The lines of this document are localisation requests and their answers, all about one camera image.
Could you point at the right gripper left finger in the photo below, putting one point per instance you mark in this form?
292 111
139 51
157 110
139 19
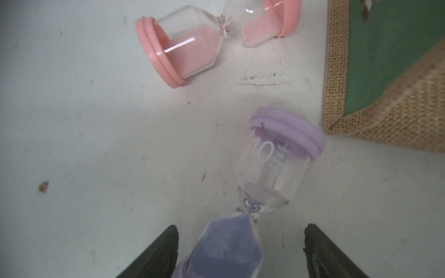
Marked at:
158 260

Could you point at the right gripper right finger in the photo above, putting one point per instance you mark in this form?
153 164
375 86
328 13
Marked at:
325 259

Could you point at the purple hourglass pile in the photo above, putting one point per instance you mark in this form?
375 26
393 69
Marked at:
268 173

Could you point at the pink hourglass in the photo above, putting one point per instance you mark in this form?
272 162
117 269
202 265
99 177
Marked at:
188 41

